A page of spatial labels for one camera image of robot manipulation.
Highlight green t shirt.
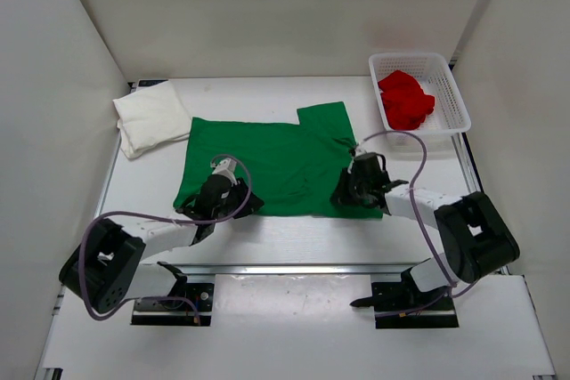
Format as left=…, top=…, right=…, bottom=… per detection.
left=173, top=101, right=383, bottom=219

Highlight white t shirt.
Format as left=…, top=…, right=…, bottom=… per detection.
left=113, top=81, right=191, bottom=159

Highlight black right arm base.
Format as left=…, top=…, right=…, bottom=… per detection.
left=350, top=270, right=460, bottom=329

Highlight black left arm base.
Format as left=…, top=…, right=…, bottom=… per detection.
left=127, top=262, right=215, bottom=327

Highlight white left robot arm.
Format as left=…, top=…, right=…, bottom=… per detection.
left=59, top=174, right=265, bottom=319

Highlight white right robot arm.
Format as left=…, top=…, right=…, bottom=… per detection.
left=330, top=151, right=520, bottom=309

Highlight red t shirt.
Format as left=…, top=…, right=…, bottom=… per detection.
left=378, top=70, right=436, bottom=131

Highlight white plastic basket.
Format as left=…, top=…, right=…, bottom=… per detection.
left=369, top=52, right=471, bottom=151

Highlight aluminium front rail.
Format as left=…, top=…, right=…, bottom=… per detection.
left=79, top=262, right=504, bottom=283

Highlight aluminium rail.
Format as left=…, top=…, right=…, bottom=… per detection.
left=79, top=262, right=504, bottom=283
left=449, top=59, right=509, bottom=274

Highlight aluminium right side rail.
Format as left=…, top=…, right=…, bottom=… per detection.
left=449, top=59, right=509, bottom=274

